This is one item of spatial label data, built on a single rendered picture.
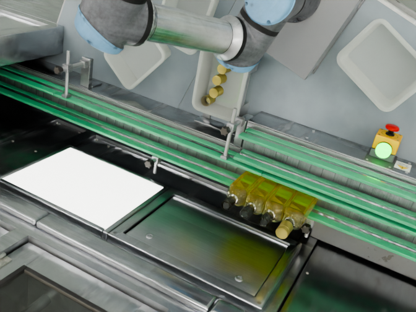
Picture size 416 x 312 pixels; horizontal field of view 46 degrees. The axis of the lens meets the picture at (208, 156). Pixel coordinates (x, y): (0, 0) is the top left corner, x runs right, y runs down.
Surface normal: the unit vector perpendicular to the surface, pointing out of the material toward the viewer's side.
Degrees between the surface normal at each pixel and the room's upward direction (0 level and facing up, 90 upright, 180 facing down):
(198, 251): 91
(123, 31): 65
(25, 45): 90
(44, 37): 90
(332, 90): 0
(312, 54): 1
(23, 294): 90
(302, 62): 1
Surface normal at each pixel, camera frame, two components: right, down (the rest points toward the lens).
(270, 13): -0.39, 0.24
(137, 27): 0.56, 0.59
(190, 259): 0.17, -0.88
